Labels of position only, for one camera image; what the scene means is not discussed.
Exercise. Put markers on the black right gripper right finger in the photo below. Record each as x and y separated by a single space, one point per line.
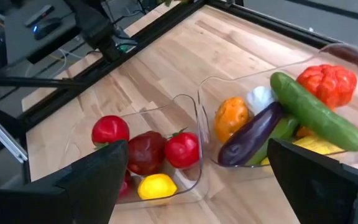
328 196

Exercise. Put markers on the dark red bell pepper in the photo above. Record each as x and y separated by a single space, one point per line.
146 152

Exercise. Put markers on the clear plastic bin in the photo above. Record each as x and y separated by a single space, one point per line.
228 87
154 115

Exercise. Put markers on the silver metal bracket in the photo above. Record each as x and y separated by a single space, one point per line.
3 137

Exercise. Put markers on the yellow corn cob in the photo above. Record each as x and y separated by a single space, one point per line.
315 144

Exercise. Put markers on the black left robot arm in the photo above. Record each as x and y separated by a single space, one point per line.
95 28

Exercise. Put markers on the red tomato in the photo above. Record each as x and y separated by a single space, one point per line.
110 129
182 150

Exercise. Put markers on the purple eggplant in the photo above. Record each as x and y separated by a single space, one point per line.
250 137

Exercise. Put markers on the black computer mouse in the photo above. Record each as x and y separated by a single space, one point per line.
47 28

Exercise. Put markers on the white garlic bulb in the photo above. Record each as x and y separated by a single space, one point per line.
259 98

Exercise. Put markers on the dark flat device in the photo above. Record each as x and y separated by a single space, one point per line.
39 15

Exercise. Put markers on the yellow lemon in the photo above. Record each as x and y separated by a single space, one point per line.
156 186

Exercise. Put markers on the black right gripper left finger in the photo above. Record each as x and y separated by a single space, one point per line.
57 205

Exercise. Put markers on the orange carrot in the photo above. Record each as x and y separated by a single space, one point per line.
303 132

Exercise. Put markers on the dark grey desk top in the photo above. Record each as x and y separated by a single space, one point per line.
20 43

